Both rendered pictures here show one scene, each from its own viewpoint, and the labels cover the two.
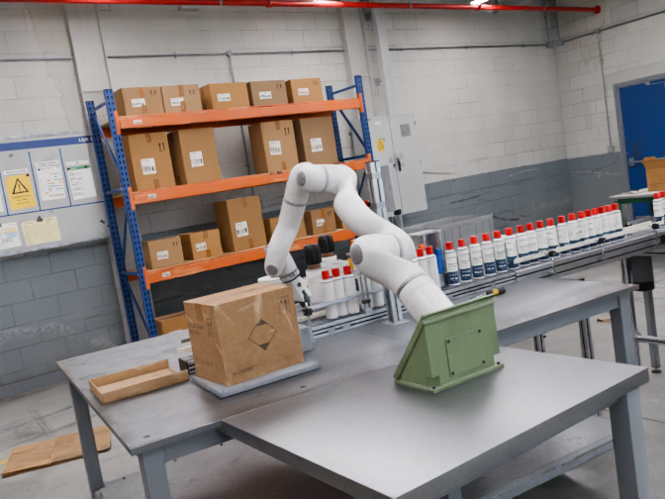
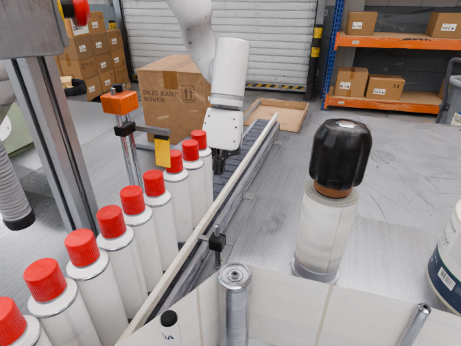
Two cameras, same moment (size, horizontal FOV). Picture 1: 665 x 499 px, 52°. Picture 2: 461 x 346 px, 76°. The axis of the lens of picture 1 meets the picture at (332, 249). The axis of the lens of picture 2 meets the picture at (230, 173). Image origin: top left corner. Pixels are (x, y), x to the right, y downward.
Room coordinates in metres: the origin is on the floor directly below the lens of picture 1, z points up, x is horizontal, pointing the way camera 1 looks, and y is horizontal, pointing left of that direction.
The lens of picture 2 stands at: (3.31, -0.29, 1.33)
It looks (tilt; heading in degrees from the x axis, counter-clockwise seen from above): 31 degrees down; 139
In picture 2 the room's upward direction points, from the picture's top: straight up
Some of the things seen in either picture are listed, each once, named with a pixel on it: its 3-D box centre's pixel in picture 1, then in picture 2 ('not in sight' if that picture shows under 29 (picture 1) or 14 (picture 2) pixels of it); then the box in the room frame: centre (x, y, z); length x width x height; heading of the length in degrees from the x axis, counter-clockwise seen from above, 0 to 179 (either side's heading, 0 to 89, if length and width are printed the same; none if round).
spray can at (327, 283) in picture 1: (329, 294); (201, 174); (2.82, 0.04, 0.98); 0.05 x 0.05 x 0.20
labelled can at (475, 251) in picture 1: (476, 257); not in sight; (3.21, -0.67, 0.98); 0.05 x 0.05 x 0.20
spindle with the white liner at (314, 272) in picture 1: (315, 275); (328, 206); (3.12, 0.10, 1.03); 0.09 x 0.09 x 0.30
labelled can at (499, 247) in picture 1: (499, 251); not in sight; (3.28, -0.80, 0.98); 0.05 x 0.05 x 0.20
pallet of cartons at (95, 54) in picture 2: not in sight; (77, 57); (-1.46, 1.02, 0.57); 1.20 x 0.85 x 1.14; 127
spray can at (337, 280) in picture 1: (338, 291); (193, 185); (2.85, 0.00, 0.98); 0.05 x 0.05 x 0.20
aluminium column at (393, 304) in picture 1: (383, 243); (50, 123); (2.80, -0.21, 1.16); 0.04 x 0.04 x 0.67; 29
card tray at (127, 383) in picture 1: (138, 379); (276, 113); (2.43, 0.77, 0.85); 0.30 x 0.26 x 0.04; 119
